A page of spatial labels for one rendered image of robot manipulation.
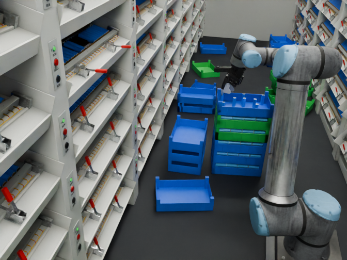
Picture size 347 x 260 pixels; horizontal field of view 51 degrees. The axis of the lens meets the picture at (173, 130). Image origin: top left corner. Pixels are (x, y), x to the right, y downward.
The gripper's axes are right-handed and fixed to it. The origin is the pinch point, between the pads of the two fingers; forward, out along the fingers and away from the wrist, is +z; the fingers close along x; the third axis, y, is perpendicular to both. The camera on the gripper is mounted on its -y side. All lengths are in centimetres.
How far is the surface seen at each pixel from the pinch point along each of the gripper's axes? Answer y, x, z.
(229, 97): 3.4, 4.6, 3.3
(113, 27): -31, -70, -41
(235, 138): 20.9, -10.2, 16.1
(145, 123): -25.3, -34.8, 22.8
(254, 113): 23.6, -6.0, -2.0
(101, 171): 1, -102, -4
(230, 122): 14.5, -12.4, 7.0
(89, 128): -3, -108, -25
